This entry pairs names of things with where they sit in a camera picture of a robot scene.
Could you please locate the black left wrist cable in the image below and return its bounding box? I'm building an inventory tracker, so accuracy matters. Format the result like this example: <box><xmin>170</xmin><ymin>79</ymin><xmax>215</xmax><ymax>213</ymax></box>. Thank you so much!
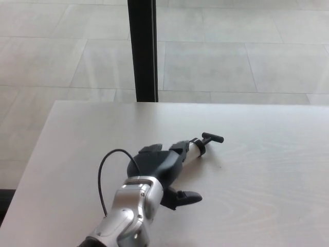
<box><xmin>98</xmin><ymin>149</ymin><xmax>141</xmax><ymax>217</ymax></box>

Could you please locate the black vertical metal post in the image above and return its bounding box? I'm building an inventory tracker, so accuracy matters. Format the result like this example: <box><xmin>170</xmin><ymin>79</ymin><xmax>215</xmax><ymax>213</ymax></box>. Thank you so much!
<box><xmin>127</xmin><ymin>0</ymin><xmax>159</xmax><ymax>103</ymax></box>

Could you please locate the white Franklin hand air pump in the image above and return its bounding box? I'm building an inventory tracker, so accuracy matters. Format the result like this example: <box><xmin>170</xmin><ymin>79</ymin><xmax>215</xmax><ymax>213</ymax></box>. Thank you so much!
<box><xmin>184</xmin><ymin>132</ymin><xmax>225</xmax><ymax>165</ymax></box>

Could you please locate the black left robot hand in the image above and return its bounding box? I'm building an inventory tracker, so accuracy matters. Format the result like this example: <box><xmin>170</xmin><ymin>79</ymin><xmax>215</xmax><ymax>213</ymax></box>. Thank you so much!
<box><xmin>126</xmin><ymin>140</ymin><xmax>203</xmax><ymax>212</ymax></box>

